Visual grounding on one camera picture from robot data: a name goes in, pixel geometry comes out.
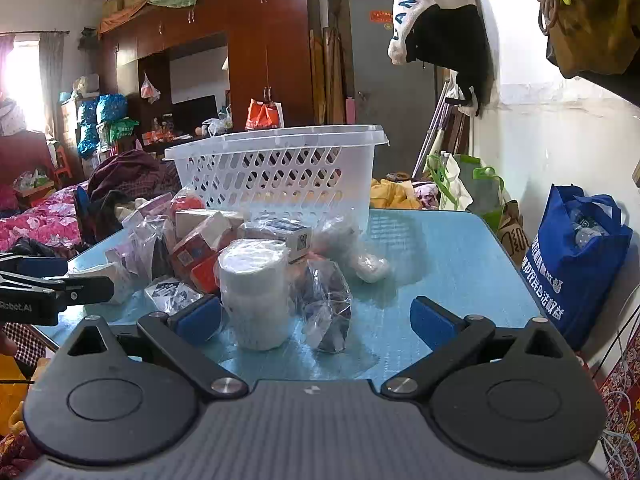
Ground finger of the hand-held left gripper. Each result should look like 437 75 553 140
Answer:
0 254 69 281
0 271 116 307

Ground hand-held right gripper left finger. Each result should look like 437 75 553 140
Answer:
55 295 250 403

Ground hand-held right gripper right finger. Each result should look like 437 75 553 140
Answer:
381 296 583 401

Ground red tissue pack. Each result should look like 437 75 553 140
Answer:
192 255 222 295
171 232 221 281

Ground white plastic basket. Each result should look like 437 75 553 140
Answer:
164 125 391 226

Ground white packet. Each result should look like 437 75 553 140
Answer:
69 260 133 306

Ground pink floral blanket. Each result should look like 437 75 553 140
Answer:
0 185 91 253

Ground white roll in plastic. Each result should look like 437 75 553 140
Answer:
217 239 293 352

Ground clear bag of pink packets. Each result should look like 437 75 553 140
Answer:
107 192 175 281

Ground white item in clear bag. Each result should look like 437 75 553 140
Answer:
312 215 391 286

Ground cream box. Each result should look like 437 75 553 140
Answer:
175 208 238 251

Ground clear bag with dark item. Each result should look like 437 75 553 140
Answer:
295 255 354 356

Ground red armchair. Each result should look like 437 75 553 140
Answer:
0 130 57 187

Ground red ball in clear bag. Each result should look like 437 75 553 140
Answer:
167 189 207 212

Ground brown paper bag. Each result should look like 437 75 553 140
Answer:
497 200 532 266

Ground white box with black label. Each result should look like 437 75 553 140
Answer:
240 218 313 263

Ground yellow blanket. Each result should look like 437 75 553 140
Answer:
370 177 426 210

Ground green white tote bag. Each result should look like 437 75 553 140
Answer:
425 152 506 231

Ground blue shopping bag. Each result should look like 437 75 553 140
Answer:
520 184 633 353

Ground green plastic bag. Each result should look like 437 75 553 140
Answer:
107 117 141 144

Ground blue patterned plastic bags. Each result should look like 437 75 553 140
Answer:
77 94 129 158

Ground grey curtain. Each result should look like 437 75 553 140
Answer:
39 32 67 136

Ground metal crutches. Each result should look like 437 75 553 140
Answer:
412 80 451 181

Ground black television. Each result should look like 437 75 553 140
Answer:
172 95 221 133

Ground pink white hanging bag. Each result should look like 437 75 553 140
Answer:
141 72 161 106

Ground red patterned cloth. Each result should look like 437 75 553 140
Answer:
597 340 640 480

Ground orange white plastic bag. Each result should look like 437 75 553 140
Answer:
245 99 285 131

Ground grey door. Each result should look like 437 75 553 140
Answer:
347 0 451 181

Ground orange cloth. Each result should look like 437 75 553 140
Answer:
97 6 151 36

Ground wooden planks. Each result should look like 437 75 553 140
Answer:
310 0 351 126

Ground black garment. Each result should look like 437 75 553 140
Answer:
405 5 493 118

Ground dark red wooden wardrobe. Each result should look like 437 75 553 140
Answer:
97 0 326 133

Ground dark grey bag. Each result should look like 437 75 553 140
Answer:
575 60 640 111

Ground brown hanging bag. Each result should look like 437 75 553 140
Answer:
545 0 640 81

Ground white cable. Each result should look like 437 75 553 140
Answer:
600 390 632 463

